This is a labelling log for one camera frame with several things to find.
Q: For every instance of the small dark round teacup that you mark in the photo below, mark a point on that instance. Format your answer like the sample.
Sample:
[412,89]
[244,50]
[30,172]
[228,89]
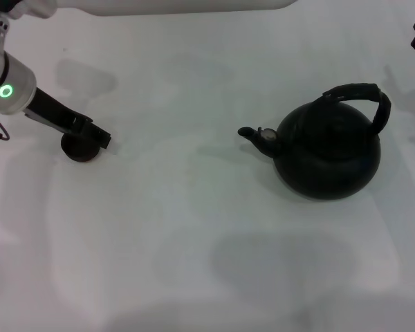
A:
[79,152]

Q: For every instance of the black round teapot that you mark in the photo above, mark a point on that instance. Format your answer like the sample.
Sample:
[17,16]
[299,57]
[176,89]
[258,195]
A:
[328,166]

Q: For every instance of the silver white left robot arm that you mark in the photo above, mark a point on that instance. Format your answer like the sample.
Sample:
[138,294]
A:
[10,79]

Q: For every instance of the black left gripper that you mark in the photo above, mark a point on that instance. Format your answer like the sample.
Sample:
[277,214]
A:
[52,110]

